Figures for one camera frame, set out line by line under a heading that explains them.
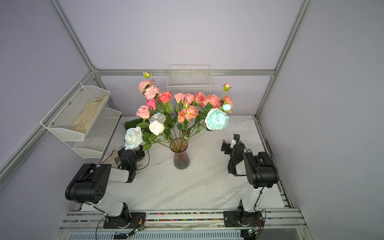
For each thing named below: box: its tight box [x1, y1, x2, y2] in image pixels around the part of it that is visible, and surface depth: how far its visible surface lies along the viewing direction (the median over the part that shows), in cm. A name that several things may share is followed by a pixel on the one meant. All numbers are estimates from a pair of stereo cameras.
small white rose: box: [148, 120, 165, 136], surface depth 54 cm
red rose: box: [158, 91, 172, 104], surface depth 70 cm
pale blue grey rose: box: [149, 112, 167, 124], surface depth 66 cm
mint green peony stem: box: [187, 103, 232, 142], surface depth 52 cm
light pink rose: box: [136, 105, 150, 119], surface depth 65 cm
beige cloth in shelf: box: [71, 96, 107, 134], surface depth 81 cm
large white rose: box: [124, 126, 144, 150], surface depth 56 cm
